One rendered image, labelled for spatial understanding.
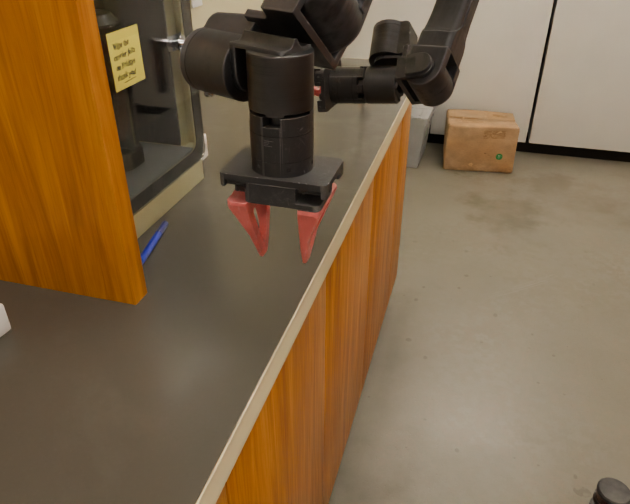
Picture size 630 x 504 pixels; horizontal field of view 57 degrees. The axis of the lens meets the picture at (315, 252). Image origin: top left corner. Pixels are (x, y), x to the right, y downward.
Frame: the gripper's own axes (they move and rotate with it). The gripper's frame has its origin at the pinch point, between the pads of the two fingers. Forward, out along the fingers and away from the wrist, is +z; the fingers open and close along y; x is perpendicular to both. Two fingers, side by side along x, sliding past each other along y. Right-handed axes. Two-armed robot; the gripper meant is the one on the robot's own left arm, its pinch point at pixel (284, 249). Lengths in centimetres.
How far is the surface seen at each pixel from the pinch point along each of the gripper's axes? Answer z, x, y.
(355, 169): 16, -58, 5
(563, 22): 30, -325, -55
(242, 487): 33.8, 4.3, 4.9
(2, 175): -0.5, -5.7, 38.9
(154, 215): 14.8, -27.0, 32.2
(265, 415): 30.1, -4.6, 5.0
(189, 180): 14, -40, 32
